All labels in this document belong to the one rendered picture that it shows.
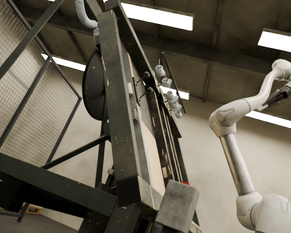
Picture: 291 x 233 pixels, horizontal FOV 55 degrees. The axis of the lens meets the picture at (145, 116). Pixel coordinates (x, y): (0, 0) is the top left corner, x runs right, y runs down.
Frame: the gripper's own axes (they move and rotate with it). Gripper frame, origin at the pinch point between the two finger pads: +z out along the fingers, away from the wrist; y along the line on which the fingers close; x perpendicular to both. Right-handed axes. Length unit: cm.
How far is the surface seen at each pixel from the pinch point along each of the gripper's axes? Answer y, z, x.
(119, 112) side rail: 53, 81, -5
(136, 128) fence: 29, 77, -12
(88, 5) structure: 62, 58, -128
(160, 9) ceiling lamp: -58, -57, -301
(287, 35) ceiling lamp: -119, -179, -166
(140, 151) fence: 26, 81, 1
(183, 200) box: 40, 77, 47
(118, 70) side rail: 60, 69, -28
